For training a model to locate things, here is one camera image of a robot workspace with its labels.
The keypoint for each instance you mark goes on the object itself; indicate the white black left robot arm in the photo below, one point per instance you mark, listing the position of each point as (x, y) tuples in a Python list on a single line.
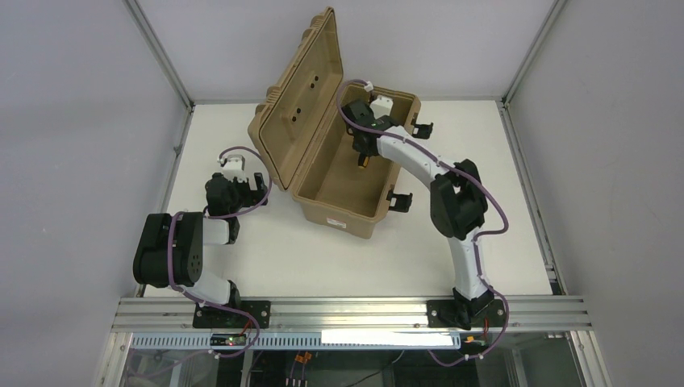
[(170, 250)]

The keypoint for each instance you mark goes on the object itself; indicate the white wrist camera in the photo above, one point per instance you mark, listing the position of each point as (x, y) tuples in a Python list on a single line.
[(233, 168), (381, 106)]

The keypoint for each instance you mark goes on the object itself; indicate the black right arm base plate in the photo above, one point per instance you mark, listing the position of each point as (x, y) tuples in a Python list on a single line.
[(443, 313)]

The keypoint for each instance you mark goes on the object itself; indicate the aluminium front frame rail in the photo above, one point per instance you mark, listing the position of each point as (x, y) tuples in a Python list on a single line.
[(540, 313)]

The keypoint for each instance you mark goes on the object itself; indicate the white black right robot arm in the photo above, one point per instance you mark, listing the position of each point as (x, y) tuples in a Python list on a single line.
[(457, 202)]

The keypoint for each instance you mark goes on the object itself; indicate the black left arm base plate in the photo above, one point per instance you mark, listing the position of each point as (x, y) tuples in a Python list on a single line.
[(211, 318)]

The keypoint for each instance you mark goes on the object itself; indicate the tan plastic tool case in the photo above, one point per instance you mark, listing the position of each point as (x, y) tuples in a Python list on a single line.
[(305, 143)]

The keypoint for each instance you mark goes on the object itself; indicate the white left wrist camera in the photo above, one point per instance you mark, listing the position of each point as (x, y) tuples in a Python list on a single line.
[(233, 168)]

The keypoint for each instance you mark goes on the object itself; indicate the black yellow screwdriver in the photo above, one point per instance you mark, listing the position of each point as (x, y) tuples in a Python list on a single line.
[(363, 161)]

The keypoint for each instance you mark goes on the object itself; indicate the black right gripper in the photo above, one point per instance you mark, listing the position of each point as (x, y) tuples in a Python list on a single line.
[(361, 143)]

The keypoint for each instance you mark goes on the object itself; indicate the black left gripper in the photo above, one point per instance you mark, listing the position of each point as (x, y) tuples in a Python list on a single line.
[(254, 189)]

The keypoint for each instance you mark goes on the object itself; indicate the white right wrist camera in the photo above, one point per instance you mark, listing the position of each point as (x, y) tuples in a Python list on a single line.
[(381, 106)]

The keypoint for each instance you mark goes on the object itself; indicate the grey slotted cable duct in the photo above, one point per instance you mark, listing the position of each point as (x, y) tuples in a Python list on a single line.
[(336, 339)]

